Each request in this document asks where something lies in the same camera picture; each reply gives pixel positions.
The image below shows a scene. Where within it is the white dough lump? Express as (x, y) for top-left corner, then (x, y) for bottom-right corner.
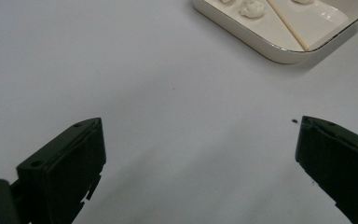
(239, 0), (267, 19)

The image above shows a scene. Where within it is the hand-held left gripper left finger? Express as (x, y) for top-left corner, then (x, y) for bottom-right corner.
(10, 117), (107, 224)

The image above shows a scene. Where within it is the thin wooden stick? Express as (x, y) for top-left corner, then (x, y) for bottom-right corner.
(265, 0), (310, 51)

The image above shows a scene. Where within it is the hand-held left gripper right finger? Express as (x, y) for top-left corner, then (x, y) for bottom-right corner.
(295, 116), (358, 224)

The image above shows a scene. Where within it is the white rectangular tray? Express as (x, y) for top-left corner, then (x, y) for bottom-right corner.
(191, 0), (358, 65)

